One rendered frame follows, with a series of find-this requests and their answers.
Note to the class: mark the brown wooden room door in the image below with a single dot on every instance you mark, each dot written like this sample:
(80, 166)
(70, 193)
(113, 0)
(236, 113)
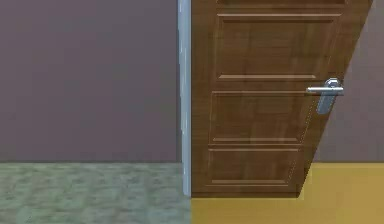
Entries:
(256, 110)

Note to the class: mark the grey door frame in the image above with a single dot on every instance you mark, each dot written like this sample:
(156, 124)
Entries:
(185, 100)

